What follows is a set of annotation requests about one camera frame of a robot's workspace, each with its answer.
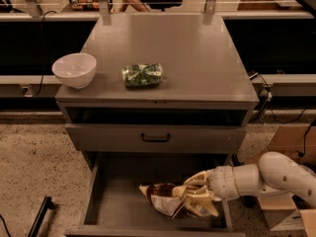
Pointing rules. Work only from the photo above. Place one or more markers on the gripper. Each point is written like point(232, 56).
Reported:
point(221, 181)

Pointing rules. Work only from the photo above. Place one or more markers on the brown chip bag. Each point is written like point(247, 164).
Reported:
point(172, 201)

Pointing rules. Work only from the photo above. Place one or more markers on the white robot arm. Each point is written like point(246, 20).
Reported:
point(275, 174)

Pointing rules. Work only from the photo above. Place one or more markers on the open lower drawer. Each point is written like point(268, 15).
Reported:
point(117, 208)

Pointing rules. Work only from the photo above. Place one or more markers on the grey drawer cabinet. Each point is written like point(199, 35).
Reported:
point(170, 98)

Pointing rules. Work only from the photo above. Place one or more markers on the closed upper drawer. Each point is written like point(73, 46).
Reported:
point(184, 138)

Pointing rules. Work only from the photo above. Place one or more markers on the cardboard box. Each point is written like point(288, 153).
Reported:
point(289, 212)

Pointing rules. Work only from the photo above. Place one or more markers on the green snack packet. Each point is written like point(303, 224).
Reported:
point(142, 75)

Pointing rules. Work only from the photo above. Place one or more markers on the black floor stand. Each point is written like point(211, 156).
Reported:
point(46, 204)

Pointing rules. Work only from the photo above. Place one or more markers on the white bowl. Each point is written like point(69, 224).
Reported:
point(76, 70)

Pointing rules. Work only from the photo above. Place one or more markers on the black drawer handle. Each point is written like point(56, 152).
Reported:
point(155, 138)

